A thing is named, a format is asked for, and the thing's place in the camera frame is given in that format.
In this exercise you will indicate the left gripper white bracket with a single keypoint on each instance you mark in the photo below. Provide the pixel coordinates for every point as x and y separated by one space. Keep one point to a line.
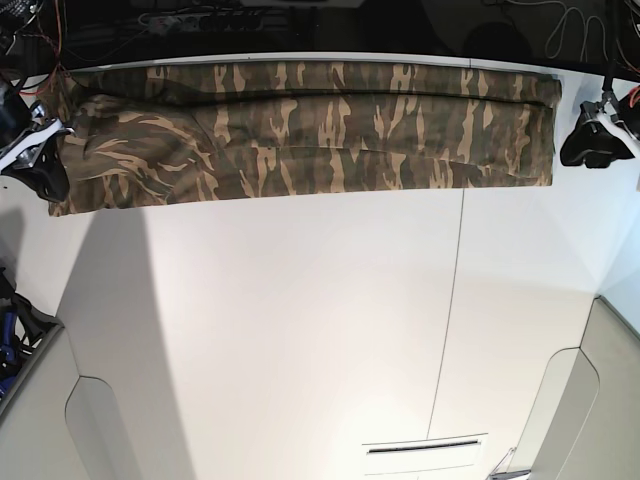
608 131

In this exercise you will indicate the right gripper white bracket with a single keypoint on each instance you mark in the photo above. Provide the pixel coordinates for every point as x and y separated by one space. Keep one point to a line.
29 146

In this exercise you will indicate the camouflage T-shirt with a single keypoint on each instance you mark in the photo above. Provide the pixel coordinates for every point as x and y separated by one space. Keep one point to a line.
171 134

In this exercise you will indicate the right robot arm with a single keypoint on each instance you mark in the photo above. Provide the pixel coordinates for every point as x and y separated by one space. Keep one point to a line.
16 18

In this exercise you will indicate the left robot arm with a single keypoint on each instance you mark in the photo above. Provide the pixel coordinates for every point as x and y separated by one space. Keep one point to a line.
616 58

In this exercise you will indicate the blue items bin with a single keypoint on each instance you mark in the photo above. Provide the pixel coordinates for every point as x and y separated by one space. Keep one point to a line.
23 329

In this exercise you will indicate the black power strip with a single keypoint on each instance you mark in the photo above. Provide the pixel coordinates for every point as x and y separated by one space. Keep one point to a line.
190 22

